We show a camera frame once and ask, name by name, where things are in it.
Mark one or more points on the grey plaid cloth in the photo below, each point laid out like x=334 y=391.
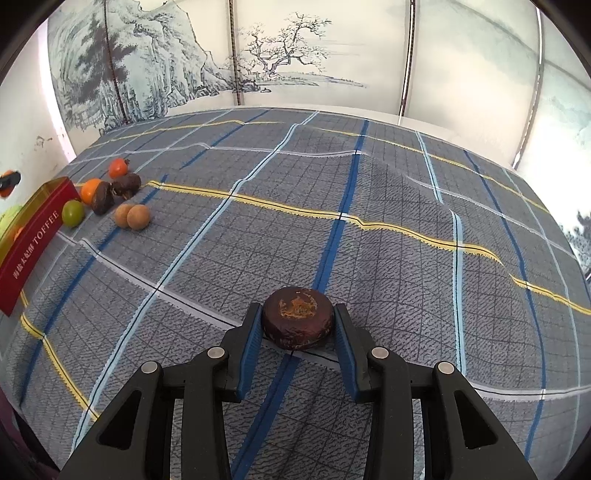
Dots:
x=369 y=258

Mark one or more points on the dark brown round fruit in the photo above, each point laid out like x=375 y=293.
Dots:
x=298 y=323

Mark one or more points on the small green fruit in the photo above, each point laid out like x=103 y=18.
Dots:
x=73 y=213

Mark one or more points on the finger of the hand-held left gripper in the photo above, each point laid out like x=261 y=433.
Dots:
x=4 y=188

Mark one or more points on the green tissue pack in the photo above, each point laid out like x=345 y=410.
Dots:
x=8 y=219

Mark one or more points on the red and gold tin box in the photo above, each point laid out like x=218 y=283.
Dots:
x=32 y=249

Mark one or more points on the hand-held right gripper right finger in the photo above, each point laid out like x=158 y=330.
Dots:
x=347 y=355

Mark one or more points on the red tomato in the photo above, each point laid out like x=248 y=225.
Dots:
x=118 y=168

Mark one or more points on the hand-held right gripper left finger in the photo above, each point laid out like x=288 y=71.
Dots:
x=247 y=355

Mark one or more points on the dark brown wrinkled fruit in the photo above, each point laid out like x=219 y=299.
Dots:
x=127 y=184
x=102 y=198

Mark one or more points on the landscape ink wall painting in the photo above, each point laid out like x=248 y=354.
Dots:
x=138 y=60

